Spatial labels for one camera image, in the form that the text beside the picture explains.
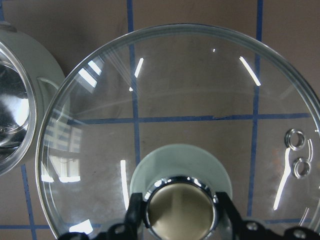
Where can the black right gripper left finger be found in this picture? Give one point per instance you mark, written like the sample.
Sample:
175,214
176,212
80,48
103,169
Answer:
127,229

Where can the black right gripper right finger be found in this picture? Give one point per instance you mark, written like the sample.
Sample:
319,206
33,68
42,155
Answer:
253,230

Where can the glass pot lid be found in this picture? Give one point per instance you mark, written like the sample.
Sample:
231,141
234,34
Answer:
174,112

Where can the mint green pot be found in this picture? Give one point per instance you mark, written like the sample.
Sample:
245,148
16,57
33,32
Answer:
29,78

